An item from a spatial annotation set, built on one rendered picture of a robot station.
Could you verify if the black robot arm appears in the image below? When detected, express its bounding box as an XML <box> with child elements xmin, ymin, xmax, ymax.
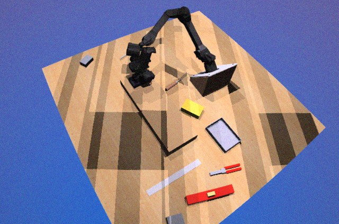
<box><xmin>126</xmin><ymin>6</ymin><xmax>219</xmax><ymax>73</ymax></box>

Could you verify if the light wood floor panel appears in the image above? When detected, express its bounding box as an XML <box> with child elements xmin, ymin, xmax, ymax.
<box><xmin>120</xmin><ymin>75</ymin><xmax>198</xmax><ymax>155</ymax></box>

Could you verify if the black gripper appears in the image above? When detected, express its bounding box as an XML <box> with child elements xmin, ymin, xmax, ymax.
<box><xmin>130</xmin><ymin>55</ymin><xmax>155</xmax><ymax>81</ymax></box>

